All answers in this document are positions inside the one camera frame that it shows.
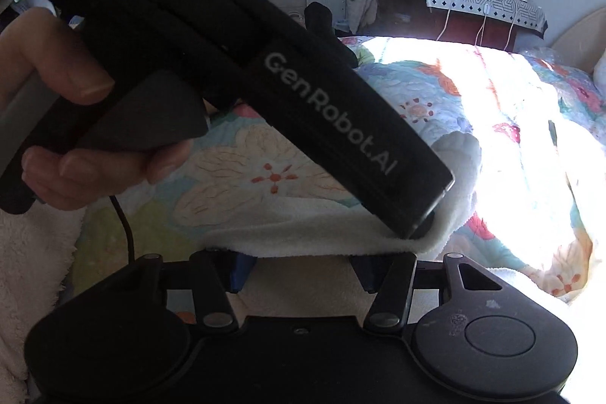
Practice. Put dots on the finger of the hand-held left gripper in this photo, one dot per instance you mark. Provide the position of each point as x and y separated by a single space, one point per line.
423 226

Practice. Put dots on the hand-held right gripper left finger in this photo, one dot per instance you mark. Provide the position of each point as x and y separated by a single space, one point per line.
239 271

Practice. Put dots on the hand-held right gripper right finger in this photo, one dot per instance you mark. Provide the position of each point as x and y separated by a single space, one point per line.
364 274

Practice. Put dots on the cream fleece jacket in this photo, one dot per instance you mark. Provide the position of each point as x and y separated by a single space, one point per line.
331 238

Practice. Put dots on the person's left hand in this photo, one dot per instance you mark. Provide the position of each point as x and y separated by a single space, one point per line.
61 53

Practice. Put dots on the floral quilt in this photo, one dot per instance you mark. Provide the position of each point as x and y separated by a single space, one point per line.
265 181

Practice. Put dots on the dark rounded object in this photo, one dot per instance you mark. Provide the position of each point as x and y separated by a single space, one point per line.
319 18

